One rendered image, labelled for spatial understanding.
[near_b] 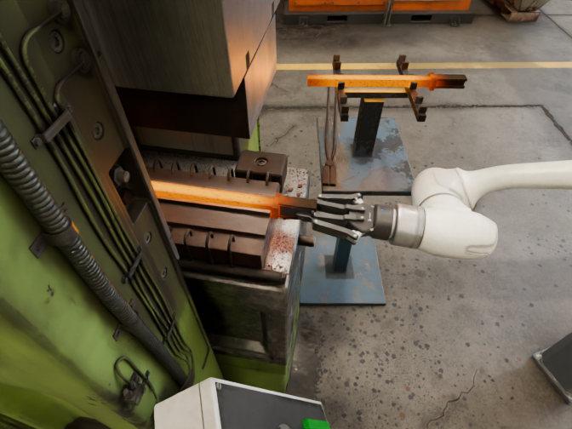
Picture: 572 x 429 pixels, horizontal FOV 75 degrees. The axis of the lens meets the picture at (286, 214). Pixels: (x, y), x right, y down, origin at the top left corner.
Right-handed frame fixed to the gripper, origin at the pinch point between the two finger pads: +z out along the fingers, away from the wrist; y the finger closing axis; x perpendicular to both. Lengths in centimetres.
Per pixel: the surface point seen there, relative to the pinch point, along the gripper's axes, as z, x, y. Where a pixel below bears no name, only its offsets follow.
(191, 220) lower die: 21.6, -1.6, -6.9
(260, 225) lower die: 6.8, -0.9, -5.7
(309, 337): -10, -99, 13
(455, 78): -38, 6, 54
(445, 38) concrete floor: -98, -96, 327
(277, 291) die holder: 1.0, -8.8, -15.9
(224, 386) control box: 2.0, 18.7, -42.8
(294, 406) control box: -5.9, 5.5, -40.1
